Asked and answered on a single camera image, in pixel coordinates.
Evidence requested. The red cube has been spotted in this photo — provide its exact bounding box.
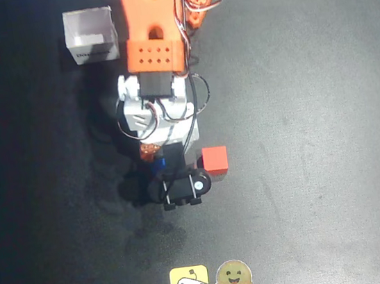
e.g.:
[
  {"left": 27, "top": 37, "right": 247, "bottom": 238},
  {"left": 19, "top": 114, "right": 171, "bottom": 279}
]
[{"left": 199, "top": 144, "right": 231, "bottom": 178}]

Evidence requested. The blue cube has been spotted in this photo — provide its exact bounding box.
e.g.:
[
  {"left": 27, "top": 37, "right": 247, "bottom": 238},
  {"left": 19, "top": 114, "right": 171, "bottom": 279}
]
[{"left": 149, "top": 157, "right": 169, "bottom": 176}]

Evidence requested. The black webcam with mount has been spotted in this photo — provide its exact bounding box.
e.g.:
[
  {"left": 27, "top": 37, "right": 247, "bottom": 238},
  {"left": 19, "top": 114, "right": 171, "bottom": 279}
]
[{"left": 141, "top": 138, "right": 217, "bottom": 214}]

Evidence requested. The white red servo cable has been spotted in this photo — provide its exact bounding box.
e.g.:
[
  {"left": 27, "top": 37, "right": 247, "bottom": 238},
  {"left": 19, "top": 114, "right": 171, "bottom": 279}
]
[{"left": 171, "top": 0, "right": 233, "bottom": 67}]

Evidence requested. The black camera cable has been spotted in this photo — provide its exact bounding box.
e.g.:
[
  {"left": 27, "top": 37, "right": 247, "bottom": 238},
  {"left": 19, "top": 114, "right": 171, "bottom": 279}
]
[{"left": 145, "top": 50, "right": 223, "bottom": 188}]

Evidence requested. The black white wrist cable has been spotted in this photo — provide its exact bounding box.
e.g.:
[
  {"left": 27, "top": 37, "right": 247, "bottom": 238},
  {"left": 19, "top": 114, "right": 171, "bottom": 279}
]
[{"left": 114, "top": 92, "right": 199, "bottom": 145}]

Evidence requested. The white cardboard box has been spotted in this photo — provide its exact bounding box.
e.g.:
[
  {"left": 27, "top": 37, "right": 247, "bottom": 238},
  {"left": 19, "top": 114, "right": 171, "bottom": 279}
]
[{"left": 61, "top": 4, "right": 122, "bottom": 67}]

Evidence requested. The hugging face emoji sticker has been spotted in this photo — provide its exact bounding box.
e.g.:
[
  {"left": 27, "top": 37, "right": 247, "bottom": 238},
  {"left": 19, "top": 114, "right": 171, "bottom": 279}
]
[{"left": 210, "top": 257, "right": 255, "bottom": 284}]

